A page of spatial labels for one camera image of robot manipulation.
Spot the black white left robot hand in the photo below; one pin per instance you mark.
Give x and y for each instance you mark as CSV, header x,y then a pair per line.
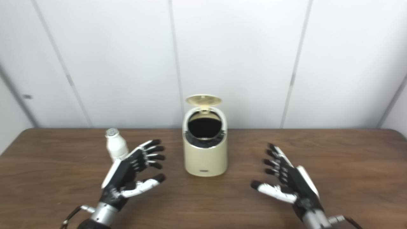
x,y
122,176

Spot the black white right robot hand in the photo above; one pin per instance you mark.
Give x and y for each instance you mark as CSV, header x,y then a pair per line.
x,y
302,187

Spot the small white plastic bottle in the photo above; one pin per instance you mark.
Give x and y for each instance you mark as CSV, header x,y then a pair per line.
x,y
116,148

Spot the cream-colored lidded bin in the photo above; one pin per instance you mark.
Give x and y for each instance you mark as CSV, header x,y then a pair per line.
x,y
205,160

